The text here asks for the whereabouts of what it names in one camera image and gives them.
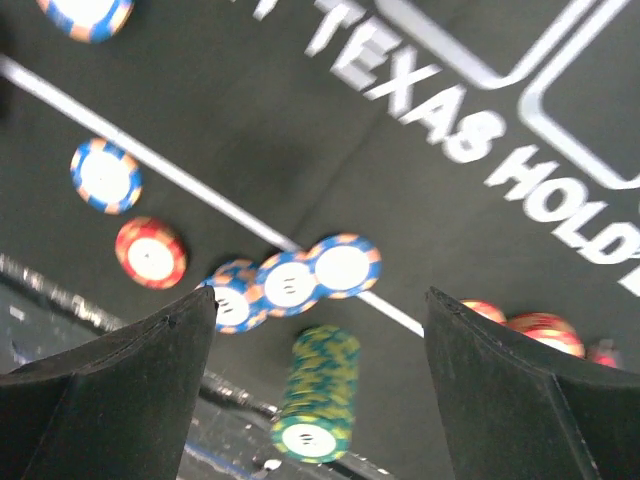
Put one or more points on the blue chips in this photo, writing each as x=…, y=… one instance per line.
x=89, y=21
x=105, y=176

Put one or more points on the red poker chip stack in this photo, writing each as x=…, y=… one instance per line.
x=151, y=253

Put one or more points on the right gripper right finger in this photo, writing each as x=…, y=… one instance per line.
x=514, y=408

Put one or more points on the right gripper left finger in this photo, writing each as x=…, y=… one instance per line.
x=117, y=407

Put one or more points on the green poker chip stack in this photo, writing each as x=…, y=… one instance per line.
x=317, y=412

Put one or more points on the black poker felt mat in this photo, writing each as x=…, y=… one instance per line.
x=487, y=148

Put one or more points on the red chips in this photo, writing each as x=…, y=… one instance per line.
x=549, y=329

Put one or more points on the blue poker chip stack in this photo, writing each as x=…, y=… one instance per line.
x=240, y=303

